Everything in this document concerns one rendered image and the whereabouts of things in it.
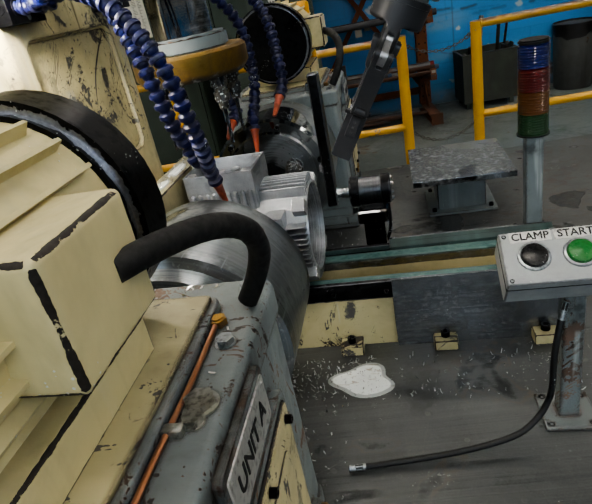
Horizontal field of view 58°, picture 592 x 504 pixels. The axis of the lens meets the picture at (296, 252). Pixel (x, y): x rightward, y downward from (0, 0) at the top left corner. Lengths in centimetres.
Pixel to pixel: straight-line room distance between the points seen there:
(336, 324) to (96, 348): 72
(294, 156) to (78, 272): 89
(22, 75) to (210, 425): 61
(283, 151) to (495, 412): 64
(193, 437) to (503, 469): 51
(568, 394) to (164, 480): 61
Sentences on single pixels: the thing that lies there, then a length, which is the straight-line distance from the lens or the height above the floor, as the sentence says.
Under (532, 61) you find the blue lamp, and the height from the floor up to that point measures 118.
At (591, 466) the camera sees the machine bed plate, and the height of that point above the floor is 80.
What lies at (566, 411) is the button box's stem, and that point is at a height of 81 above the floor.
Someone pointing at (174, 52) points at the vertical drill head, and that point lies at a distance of 85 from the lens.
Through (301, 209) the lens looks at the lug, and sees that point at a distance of 86.
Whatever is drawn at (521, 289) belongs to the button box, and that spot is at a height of 104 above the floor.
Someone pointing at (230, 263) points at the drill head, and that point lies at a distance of 59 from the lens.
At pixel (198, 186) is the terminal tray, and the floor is 113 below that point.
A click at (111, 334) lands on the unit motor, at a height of 125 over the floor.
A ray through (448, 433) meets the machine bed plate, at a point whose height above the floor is 80.
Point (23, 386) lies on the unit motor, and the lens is 29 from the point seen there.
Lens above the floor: 140
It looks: 26 degrees down
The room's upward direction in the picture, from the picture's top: 12 degrees counter-clockwise
